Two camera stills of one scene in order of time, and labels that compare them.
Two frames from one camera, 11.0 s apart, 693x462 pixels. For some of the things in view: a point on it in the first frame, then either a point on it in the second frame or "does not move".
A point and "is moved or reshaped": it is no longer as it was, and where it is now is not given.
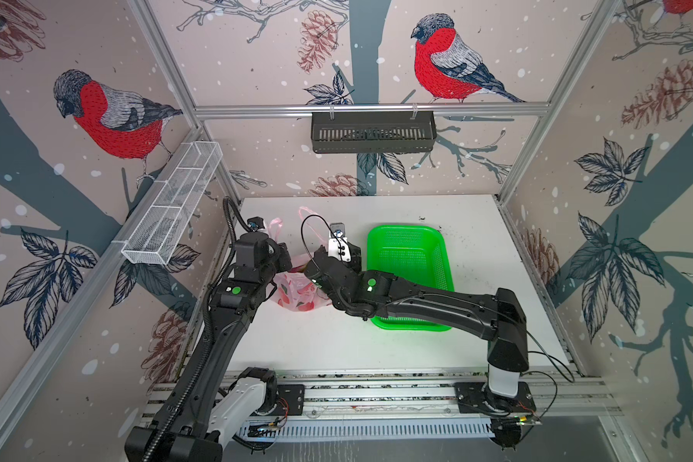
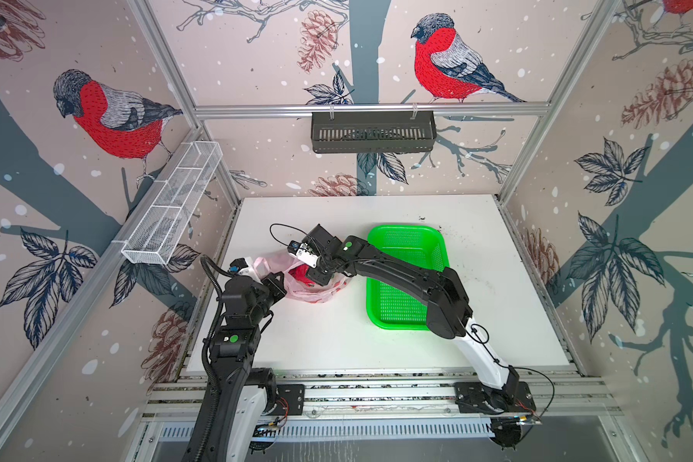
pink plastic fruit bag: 294,290 is moved or reshaped
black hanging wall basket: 372,132 does not move
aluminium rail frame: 397,405 does not move
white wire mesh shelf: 171,203 does not move
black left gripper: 279,249 → 276,287
